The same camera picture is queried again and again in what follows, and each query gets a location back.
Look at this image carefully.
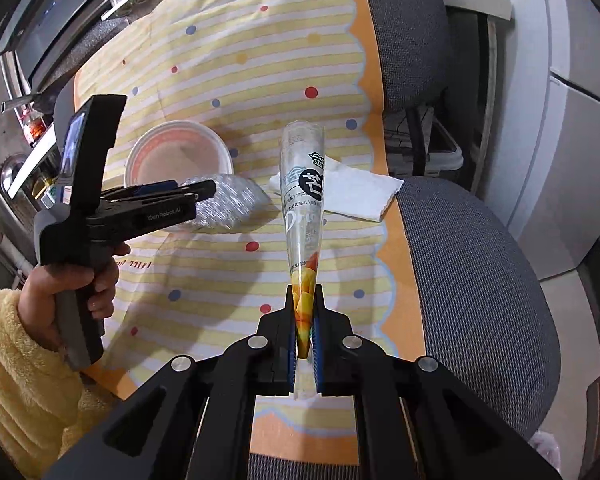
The person's left hand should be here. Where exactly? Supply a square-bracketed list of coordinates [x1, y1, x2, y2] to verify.
[17, 257, 119, 351]

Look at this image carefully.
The white plastic storage basket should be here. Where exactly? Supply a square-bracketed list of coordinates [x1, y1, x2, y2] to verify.
[384, 106, 464, 181]

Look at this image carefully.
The grey fabric office chair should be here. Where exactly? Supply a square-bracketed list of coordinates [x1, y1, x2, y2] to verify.
[51, 0, 563, 480]

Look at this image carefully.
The pink-lined trash bin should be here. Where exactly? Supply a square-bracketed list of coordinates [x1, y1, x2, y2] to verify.
[528, 430, 562, 471]

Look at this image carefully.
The white paper tissue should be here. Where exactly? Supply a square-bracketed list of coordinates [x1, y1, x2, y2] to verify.
[268, 151, 403, 229]

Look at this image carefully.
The aluminium foil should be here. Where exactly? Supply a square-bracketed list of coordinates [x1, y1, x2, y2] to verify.
[166, 174, 272, 234]

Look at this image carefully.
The steel range hood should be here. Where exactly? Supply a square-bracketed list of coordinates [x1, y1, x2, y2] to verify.
[0, 0, 131, 91]

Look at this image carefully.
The yellow fleece left sleeve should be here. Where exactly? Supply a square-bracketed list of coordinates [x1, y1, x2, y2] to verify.
[0, 289, 119, 479]

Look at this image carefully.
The white grey refrigerator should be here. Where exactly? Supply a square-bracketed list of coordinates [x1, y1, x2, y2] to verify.
[478, 0, 600, 278]

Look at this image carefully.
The white foam bowl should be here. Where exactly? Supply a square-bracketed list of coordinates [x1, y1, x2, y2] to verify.
[123, 120, 234, 188]

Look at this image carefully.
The yellow striped orange-bordered mat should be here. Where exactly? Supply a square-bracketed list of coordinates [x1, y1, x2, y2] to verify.
[74, 0, 426, 465]

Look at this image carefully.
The clear printed snack wrapper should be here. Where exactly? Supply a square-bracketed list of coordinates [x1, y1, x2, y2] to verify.
[277, 119, 327, 401]

